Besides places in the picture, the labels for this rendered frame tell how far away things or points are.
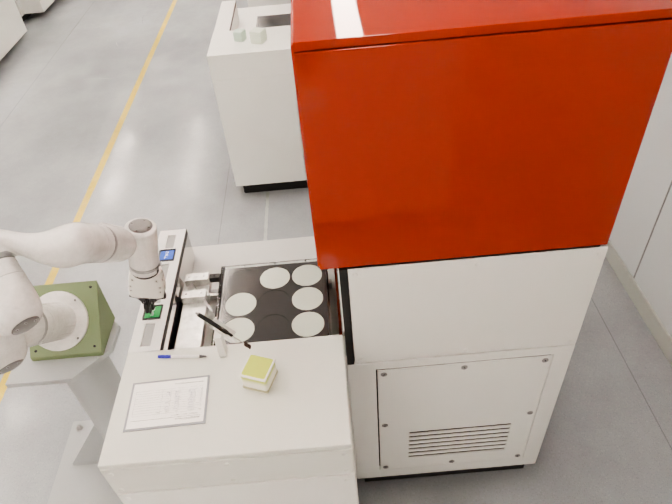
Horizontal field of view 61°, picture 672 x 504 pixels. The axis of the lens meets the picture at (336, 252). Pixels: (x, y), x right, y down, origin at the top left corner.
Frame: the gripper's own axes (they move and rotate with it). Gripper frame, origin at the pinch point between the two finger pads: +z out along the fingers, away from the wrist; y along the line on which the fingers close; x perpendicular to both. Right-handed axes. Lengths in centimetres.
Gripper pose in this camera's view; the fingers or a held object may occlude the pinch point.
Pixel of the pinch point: (149, 305)
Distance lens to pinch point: 183.3
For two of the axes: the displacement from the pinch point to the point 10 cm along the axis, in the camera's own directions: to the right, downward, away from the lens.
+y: -9.9, -0.7, -1.3
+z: -1.4, 7.4, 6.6
